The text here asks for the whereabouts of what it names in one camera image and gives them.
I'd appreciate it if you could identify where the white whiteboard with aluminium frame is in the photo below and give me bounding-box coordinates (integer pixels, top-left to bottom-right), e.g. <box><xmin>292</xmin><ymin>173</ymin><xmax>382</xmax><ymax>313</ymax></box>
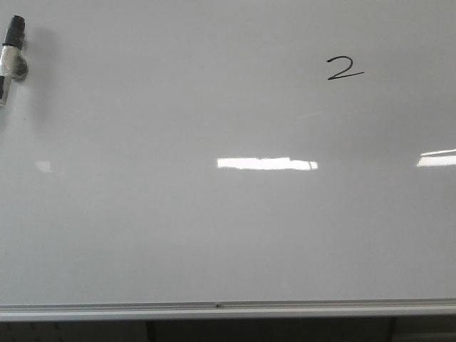
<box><xmin>1</xmin><ymin>1</ymin><xmax>455</xmax><ymax>322</ymax></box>

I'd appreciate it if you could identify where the black white taped marker pen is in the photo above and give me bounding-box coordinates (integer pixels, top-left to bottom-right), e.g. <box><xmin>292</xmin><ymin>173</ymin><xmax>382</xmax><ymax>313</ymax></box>
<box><xmin>1</xmin><ymin>15</ymin><xmax>26</xmax><ymax>107</ymax></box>

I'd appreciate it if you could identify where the round grey marker magnet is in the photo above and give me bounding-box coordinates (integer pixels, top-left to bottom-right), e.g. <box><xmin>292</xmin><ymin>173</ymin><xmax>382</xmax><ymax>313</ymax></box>
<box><xmin>14</xmin><ymin>56</ymin><xmax>29</xmax><ymax>80</ymax></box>

